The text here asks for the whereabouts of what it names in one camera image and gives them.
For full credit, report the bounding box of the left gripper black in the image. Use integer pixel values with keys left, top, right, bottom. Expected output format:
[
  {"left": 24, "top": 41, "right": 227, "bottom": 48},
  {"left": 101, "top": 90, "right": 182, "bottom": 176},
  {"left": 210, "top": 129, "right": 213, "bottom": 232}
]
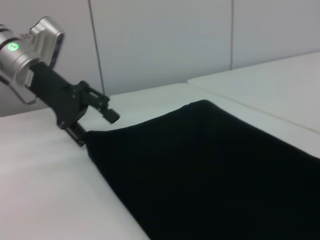
[{"left": 29, "top": 63, "right": 121, "bottom": 149}]

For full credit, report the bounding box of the black shirt with FREE print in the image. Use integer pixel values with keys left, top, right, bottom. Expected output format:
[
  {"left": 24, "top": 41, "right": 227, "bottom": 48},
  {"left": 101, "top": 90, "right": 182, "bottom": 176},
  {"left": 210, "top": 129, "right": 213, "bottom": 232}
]
[{"left": 84, "top": 99, "right": 320, "bottom": 240}]

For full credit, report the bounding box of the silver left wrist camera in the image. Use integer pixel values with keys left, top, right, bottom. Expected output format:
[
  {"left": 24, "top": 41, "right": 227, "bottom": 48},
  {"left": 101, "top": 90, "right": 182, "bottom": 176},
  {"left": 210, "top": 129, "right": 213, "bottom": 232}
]
[{"left": 24, "top": 16, "right": 66, "bottom": 69}]

